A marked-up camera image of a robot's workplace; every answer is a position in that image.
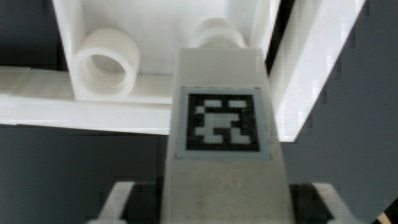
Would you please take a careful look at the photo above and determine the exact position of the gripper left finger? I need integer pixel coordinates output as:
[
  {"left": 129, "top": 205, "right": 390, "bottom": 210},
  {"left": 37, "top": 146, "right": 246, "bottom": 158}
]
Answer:
[{"left": 87, "top": 181, "right": 135, "bottom": 224}]

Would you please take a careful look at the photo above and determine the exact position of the white chair leg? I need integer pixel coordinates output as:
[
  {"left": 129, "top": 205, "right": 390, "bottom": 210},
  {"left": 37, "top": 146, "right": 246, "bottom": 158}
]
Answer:
[{"left": 159, "top": 18, "right": 294, "bottom": 224}]

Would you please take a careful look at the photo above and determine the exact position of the white chair seat part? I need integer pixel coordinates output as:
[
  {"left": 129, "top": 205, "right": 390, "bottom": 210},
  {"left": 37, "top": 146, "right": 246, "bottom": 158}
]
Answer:
[{"left": 51, "top": 0, "right": 280, "bottom": 104}]

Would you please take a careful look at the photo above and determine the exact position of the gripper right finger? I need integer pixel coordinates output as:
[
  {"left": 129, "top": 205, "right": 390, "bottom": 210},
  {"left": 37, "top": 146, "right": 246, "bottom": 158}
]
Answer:
[{"left": 312, "top": 183, "right": 364, "bottom": 224}]

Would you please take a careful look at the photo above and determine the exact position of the white U-shaped fence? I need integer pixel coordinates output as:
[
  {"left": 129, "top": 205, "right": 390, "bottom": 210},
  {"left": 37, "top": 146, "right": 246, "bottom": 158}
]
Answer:
[{"left": 0, "top": 0, "right": 365, "bottom": 142}]

